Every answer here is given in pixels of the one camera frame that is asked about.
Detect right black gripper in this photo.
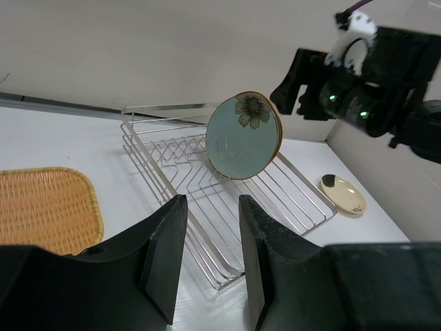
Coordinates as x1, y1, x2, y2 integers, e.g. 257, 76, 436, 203
270, 26, 440, 137

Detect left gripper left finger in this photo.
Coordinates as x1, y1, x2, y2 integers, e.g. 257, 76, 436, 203
1, 195, 187, 330

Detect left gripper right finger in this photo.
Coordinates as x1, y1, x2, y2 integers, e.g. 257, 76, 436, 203
238, 195, 440, 330

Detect beige plate with bird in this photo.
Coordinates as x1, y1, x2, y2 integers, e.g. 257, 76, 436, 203
235, 90, 284, 163

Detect teal plate with flower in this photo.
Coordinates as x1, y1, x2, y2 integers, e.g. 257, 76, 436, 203
205, 97, 276, 180

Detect small cream plate black spot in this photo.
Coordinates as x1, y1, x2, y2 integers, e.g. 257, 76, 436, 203
320, 174, 367, 215

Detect woven bamboo square tray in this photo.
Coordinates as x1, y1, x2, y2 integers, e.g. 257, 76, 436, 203
1, 167, 104, 255

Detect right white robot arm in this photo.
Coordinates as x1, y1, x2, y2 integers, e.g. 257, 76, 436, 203
270, 26, 440, 163

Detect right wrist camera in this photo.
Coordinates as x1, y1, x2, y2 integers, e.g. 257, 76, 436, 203
324, 10, 377, 76

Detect metal wire dish rack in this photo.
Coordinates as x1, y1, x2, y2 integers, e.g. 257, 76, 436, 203
121, 103, 337, 290

